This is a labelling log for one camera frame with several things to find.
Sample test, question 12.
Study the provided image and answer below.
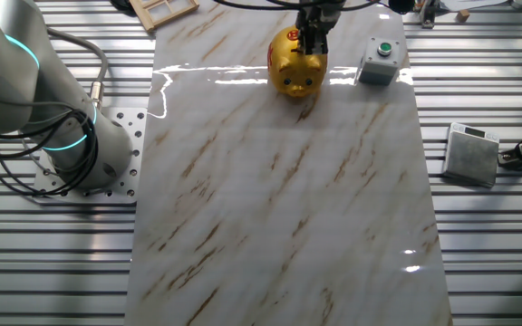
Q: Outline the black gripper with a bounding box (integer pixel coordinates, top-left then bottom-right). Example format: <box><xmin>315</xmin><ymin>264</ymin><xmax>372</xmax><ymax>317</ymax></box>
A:
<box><xmin>295</xmin><ymin>0</ymin><xmax>344</xmax><ymax>55</ymax></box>

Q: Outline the golden piggy bank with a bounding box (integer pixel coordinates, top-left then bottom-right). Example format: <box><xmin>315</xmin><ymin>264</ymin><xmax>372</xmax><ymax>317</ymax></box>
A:
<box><xmin>267</xmin><ymin>25</ymin><xmax>329</xmax><ymax>99</ymax></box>

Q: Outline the grey push button box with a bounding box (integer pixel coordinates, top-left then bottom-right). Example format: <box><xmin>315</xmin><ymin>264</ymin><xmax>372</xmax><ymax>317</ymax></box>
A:
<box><xmin>357</xmin><ymin>35</ymin><xmax>408</xmax><ymax>87</ymax></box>

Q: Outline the black metal clamp stand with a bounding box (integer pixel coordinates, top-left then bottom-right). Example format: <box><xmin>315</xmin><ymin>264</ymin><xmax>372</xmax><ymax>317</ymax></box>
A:
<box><xmin>419</xmin><ymin>0</ymin><xmax>437</xmax><ymax>29</ymax></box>

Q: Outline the marble pattern mat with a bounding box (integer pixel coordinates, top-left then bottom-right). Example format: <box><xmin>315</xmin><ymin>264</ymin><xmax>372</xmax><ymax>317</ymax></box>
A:
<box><xmin>123</xmin><ymin>0</ymin><xmax>453</xmax><ymax>326</ymax></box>

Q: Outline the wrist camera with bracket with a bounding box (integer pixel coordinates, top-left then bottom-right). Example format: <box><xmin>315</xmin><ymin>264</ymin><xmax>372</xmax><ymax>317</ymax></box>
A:
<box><xmin>387</xmin><ymin>0</ymin><xmax>417</xmax><ymax>14</ymax></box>

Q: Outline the wooden window frame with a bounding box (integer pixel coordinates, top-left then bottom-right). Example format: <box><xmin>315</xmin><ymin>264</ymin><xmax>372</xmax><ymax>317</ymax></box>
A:
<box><xmin>128</xmin><ymin>0</ymin><xmax>200</xmax><ymax>33</ymax></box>

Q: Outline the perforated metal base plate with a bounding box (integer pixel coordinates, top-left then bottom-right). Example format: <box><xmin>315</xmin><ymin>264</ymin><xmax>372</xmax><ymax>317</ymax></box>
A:
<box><xmin>32</xmin><ymin>107</ymin><xmax>148</xmax><ymax>205</ymax></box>

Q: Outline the grey cable with metal plug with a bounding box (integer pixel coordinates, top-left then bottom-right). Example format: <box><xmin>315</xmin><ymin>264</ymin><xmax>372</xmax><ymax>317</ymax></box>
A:
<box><xmin>45</xmin><ymin>26</ymin><xmax>110</xmax><ymax>110</ymax></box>

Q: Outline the black arm base cable bundle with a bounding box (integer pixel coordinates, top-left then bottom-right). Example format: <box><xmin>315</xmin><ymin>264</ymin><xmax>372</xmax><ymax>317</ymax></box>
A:
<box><xmin>0</xmin><ymin>107</ymin><xmax>101</xmax><ymax>197</ymax></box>

